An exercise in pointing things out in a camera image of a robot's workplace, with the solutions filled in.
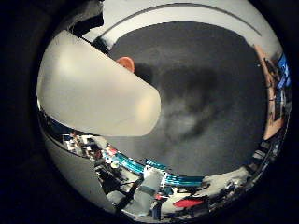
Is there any blue-lit monitor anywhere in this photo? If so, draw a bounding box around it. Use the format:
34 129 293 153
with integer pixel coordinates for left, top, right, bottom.
277 53 292 89

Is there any wooden desk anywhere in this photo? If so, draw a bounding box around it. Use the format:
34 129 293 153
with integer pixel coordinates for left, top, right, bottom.
253 44 290 141

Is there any translucent white plastic cup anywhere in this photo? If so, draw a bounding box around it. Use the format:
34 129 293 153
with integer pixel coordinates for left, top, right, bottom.
36 29 163 137

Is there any small teal-lit monitor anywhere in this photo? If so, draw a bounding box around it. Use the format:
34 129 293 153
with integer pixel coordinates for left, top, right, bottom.
145 159 169 171

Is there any person in white shirt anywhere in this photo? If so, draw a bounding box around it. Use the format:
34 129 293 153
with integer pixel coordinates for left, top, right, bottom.
124 169 166 217

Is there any red office chair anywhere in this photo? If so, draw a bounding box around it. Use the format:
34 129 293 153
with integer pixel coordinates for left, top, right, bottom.
172 198 206 209

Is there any brown wooden bowl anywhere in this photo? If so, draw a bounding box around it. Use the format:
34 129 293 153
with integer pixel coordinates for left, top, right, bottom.
115 56 135 74

